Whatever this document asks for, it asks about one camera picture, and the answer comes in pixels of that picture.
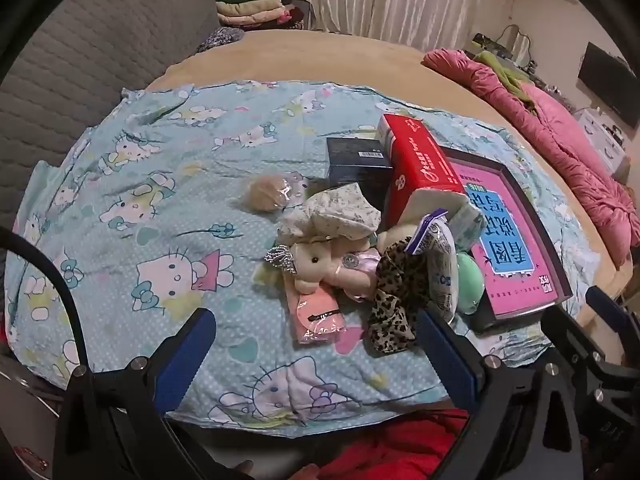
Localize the leopard print scrunchie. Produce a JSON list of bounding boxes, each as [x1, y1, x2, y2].
[[367, 237, 433, 356]]

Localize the red clothing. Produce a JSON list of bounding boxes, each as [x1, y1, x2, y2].
[[315, 407, 471, 480]]

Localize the pink framed book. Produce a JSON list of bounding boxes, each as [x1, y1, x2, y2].
[[440, 147, 573, 335]]

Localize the dark floral cloth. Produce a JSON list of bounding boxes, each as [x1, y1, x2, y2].
[[195, 27, 246, 53]]

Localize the pink packet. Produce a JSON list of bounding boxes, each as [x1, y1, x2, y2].
[[283, 272, 347, 346]]

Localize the white pleated curtain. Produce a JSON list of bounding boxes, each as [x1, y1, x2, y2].
[[282, 0, 501, 51]]

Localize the white blue packet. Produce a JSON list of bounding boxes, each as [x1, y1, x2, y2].
[[404, 208, 458, 326]]

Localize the green sponge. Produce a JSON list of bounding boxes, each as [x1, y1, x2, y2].
[[452, 251, 486, 315]]

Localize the beige bed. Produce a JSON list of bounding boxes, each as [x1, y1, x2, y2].
[[145, 29, 636, 331]]

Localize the black cable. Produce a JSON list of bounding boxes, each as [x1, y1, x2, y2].
[[0, 226, 93, 376]]

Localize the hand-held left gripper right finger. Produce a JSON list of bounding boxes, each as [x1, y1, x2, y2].
[[416, 308, 586, 480]]

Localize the cream plush bunny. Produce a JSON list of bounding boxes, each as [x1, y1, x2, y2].
[[287, 222, 421, 303]]

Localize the pink quilt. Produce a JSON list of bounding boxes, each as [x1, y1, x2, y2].
[[422, 49, 640, 268]]

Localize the beige puff ball in plastic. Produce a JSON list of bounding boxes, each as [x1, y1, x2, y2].
[[249, 174, 306, 213]]

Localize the black monitor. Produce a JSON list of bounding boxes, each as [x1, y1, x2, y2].
[[577, 42, 640, 128]]

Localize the red tissue pack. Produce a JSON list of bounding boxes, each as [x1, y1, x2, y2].
[[376, 113, 471, 226]]

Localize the black box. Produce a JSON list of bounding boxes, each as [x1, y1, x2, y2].
[[326, 135, 393, 191]]

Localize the grey quilted headboard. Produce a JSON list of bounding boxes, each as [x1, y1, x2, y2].
[[0, 0, 221, 266]]

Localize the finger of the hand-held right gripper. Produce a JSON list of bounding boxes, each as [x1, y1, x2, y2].
[[542, 305, 608, 386], [586, 285, 640, 361]]

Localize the cartoon cat printed blanket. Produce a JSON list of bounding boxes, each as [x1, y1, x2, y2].
[[5, 80, 601, 436]]

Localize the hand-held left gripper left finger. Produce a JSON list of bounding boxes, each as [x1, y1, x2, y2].
[[52, 306, 217, 480]]

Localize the green cloth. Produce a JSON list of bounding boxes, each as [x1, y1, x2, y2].
[[472, 50, 538, 106]]

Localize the white floral cloth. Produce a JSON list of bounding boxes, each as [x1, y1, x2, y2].
[[277, 183, 383, 243]]

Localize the pile of folded clothes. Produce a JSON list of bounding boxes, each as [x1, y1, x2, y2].
[[215, 0, 311, 31]]

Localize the silver crown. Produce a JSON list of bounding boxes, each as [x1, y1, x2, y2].
[[264, 245, 298, 276]]

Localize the cluttered side table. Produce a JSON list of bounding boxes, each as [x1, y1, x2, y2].
[[472, 25, 538, 68]]

